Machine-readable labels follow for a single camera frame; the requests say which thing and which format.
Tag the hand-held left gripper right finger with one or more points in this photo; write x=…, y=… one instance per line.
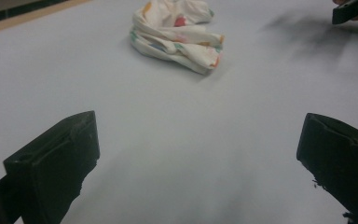
x=341, y=155

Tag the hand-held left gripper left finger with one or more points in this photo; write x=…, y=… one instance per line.
x=52, y=161

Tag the white fruit-print baby pants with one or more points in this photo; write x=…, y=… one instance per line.
x=174, y=46

